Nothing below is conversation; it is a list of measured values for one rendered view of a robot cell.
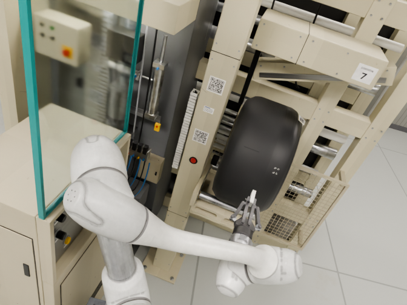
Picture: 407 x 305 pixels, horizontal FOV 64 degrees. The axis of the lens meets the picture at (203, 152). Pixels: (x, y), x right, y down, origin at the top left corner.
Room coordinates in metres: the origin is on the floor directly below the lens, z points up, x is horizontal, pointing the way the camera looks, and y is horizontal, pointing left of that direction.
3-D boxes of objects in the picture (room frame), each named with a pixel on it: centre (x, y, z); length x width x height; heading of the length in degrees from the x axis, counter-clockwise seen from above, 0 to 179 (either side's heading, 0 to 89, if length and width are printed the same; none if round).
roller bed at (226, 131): (1.80, -0.04, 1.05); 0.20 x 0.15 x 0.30; 85
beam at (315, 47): (1.69, -0.38, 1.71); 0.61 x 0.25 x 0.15; 85
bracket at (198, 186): (1.42, -0.05, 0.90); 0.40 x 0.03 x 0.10; 175
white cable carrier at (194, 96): (1.39, 0.12, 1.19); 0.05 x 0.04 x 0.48; 175
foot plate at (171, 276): (1.41, 0.03, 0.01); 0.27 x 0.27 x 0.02; 85
